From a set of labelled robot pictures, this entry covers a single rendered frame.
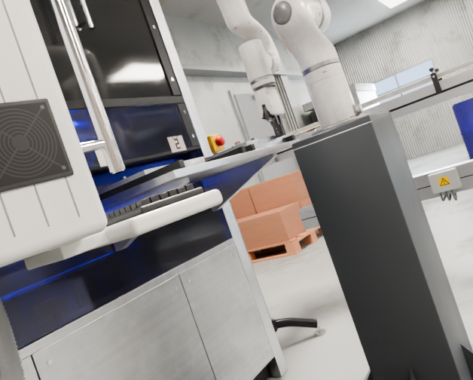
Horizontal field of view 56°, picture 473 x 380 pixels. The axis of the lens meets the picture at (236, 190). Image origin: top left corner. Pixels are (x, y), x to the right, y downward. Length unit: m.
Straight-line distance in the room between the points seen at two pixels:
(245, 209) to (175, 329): 3.50
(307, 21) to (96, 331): 1.05
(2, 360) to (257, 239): 3.67
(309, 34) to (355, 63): 10.36
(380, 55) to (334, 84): 10.22
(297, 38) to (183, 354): 1.05
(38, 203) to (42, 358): 0.66
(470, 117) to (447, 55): 6.89
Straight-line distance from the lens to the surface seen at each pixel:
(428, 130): 11.40
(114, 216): 0.86
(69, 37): 0.79
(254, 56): 1.56
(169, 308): 1.52
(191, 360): 1.58
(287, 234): 4.25
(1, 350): 0.95
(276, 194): 4.66
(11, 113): 0.68
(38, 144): 0.68
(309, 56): 1.41
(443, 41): 11.38
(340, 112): 1.39
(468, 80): 2.21
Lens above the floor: 0.80
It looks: 1 degrees down
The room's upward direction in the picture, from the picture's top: 19 degrees counter-clockwise
